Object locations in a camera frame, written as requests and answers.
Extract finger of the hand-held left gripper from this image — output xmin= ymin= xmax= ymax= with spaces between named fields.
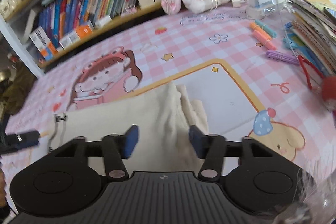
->
xmin=6 ymin=130 xmax=41 ymax=152

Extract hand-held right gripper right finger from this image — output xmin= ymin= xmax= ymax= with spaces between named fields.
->
xmin=189 ymin=125 xmax=268 ymax=180

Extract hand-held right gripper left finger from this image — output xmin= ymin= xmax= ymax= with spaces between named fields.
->
xmin=54 ymin=125 xmax=139 ymax=179

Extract cream t-shirt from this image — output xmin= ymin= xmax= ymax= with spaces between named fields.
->
xmin=47 ymin=82 xmax=209 ymax=172

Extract brown cloth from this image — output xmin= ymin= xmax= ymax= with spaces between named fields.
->
xmin=0 ymin=61 xmax=36 ymax=119

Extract white orange upright box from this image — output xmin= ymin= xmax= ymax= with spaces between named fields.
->
xmin=29 ymin=26 xmax=58 ymax=60

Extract wooden white bookshelf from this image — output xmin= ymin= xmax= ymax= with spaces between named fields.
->
xmin=0 ymin=0 xmax=184 ymax=77

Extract white orange long box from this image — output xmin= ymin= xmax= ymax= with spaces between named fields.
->
xmin=58 ymin=23 xmax=94 ymax=49

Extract purple stick bundle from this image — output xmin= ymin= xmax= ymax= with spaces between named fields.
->
xmin=266 ymin=49 xmax=300 ymax=65

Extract white charger adapter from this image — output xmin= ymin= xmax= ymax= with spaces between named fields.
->
xmin=94 ymin=15 xmax=113 ymax=29

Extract orange stick bundle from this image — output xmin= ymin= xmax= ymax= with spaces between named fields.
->
xmin=249 ymin=22 xmax=277 ymax=51

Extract pale fluffy fur trim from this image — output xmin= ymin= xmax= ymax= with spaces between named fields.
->
xmin=270 ymin=164 xmax=336 ymax=224

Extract pink binder clips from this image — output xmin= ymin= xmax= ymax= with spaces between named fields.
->
xmin=122 ymin=4 xmax=138 ymax=14

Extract teal stick bundle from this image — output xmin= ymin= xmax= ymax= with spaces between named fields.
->
xmin=255 ymin=19 xmax=277 ymax=37

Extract cream pearl handbag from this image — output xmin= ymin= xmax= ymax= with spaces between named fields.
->
xmin=0 ymin=0 xmax=23 ymax=17

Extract blue plastic clip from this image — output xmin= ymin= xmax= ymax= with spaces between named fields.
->
xmin=283 ymin=22 xmax=302 ymax=50

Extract row of colourful books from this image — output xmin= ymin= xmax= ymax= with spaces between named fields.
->
xmin=29 ymin=0 xmax=163 ymax=48

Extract clear box on white base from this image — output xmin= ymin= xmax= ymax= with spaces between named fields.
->
xmin=247 ymin=0 xmax=286 ymax=20

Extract stack of notebooks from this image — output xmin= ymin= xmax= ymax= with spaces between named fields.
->
xmin=282 ymin=0 xmax=336 ymax=75

